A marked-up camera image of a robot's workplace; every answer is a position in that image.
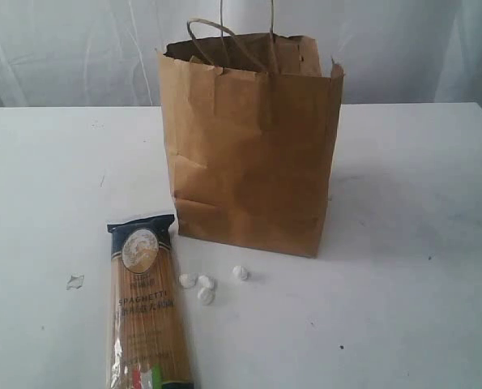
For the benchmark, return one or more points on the white candy right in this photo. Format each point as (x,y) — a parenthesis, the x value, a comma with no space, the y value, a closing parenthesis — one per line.
(240,273)

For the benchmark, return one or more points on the spaghetti pasta packet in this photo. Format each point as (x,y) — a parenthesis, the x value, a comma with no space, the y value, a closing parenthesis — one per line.
(148,347)

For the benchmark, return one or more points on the brown paper shopping bag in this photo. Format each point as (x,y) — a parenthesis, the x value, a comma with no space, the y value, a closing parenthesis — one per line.
(250,124)

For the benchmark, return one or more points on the white backdrop curtain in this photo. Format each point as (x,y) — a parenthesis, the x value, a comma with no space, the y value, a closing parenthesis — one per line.
(67,53)

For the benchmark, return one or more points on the small clear plastic scrap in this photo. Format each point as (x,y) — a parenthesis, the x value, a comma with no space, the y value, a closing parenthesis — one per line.
(75,282)

